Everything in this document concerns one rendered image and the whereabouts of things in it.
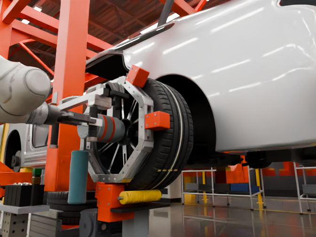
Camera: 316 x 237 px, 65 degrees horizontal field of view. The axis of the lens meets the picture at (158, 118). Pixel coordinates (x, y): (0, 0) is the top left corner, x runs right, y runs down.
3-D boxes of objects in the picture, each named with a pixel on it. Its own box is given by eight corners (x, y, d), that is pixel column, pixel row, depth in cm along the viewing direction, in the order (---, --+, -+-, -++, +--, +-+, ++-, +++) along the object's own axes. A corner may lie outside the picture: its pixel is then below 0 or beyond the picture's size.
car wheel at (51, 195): (140, 215, 228) (140, 188, 233) (92, 228, 170) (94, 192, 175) (83, 211, 255) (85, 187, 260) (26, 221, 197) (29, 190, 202)
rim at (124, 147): (140, 87, 168) (114, 154, 175) (112, 77, 151) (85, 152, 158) (196, 112, 134) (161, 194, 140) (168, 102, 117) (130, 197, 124)
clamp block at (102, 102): (111, 108, 110) (112, 97, 112) (94, 104, 104) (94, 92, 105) (105, 110, 114) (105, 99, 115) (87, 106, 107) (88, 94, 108)
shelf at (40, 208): (49, 211, 142) (50, 205, 143) (17, 214, 130) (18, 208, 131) (20, 206, 170) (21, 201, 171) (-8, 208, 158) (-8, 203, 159)
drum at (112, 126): (126, 142, 130) (126, 116, 133) (90, 138, 114) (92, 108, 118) (109, 145, 139) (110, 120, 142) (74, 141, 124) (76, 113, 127)
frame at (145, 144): (154, 183, 112) (154, 70, 124) (144, 183, 107) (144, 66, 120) (87, 182, 147) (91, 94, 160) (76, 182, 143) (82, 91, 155)
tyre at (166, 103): (137, 73, 173) (105, 159, 181) (109, 62, 155) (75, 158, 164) (213, 103, 128) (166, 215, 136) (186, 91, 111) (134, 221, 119)
